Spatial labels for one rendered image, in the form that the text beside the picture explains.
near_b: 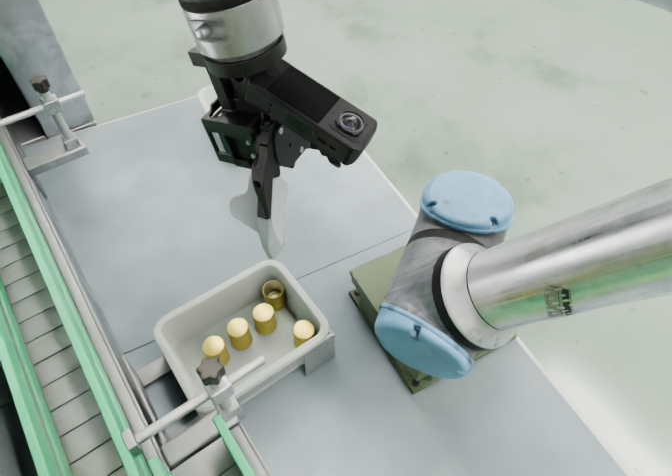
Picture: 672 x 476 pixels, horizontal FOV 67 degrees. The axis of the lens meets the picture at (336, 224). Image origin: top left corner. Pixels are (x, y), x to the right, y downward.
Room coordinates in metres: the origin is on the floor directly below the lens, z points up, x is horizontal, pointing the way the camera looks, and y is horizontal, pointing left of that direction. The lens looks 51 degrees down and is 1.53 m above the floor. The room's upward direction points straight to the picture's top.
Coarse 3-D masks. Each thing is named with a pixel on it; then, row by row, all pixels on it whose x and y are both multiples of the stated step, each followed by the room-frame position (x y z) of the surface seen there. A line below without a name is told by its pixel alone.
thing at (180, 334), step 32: (224, 288) 0.43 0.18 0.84; (256, 288) 0.46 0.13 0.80; (288, 288) 0.44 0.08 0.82; (160, 320) 0.38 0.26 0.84; (192, 320) 0.39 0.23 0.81; (224, 320) 0.41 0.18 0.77; (288, 320) 0.41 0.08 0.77; (320, 320) 0.38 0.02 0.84; (192, 352) 0.36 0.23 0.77; (256, 352) 0.36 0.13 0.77; (288, 352) 0.36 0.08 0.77; (192, 384) 0.29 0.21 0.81; (256, 384) 0.28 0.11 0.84
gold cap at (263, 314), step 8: (264, 304) 0.42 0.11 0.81; (256, 312) 0.40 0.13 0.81; (264, 312) 0.40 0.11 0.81; (272, 312) 0.40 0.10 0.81; (256, 320) 0.39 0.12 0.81; (264, 320) 0.39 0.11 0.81; (272, 320) 0.40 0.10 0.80; (256, 328) 0.39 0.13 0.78; (264, 328) 0.39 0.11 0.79; (272, 328) 0.39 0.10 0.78
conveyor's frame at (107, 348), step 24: (24, 168) 0.66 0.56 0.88; (24, 192) 0.60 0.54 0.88; (48, 216) 0.55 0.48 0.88; (48, 240) 0.50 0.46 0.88; (72, 264) 0.46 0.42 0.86; (72, 288) 0.41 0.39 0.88; (96, 312) 0.38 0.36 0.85; (96, 336) 0.33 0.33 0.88; (120, 360) 0.31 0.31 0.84; (120, 384) 0.26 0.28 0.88; (144, 408) 0.25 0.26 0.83; (240, 432) 0.20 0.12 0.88; (144, 456) 0.17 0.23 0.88; (192, 456) 0.17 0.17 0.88
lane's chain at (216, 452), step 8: (208, 448) 0.18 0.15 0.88; (216, 448) 0.18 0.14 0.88; (224, 448) 0.18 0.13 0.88; (200, 456) 0.17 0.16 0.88; (208, 456) 0.17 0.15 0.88; (216, 456) 0.17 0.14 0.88; (224, 456) 0.17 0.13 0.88; (184, 464) 0.16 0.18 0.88; (192, 464) 0.16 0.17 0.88; (200, 464) 0.16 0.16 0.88; (208, 464) 0.16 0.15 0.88; (216, 464) 0.16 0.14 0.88; (224, 464) 0.16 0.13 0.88; (232, 464) 0.16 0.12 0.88; (176, 472) 0.16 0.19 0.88; (184, 472) 0.16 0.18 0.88; (192, 472) 0.16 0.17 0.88; (200, 472) 0.16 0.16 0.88; (208, 472) 0.16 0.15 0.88; (216, 472) 0.16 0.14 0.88; (232, 472) 0.16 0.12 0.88; (240, 472) 0.16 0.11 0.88
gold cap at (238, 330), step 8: (232, 320) 0.39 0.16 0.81; (240, 320) 0.39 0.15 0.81; (232, 328) 0.38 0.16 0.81; (240, 328) 0.38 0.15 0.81; (248, 328) 0.38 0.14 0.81; (232, 336) 0.36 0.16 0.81; (240, 336) 0.36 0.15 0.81; (248, 336) 0.37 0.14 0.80; (232, 344) 0.37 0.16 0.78; (240, 344) 0.36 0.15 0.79; (248, 344) 0.37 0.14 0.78
